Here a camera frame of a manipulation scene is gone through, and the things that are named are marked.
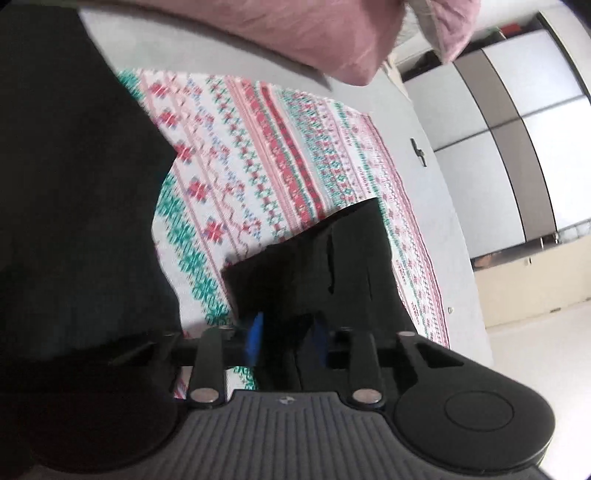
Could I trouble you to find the black pants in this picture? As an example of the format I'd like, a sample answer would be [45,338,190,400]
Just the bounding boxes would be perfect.
[1,4,412,479]

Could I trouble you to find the patterned knit blanket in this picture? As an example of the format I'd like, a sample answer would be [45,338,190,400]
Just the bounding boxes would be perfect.
[115,67,452,402]

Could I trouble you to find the small black clip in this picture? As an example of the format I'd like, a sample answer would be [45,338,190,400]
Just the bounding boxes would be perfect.
[411,138,427,168]

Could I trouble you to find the white grey wardrobe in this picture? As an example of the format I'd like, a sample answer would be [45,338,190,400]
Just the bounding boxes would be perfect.
[403,5,590,260]

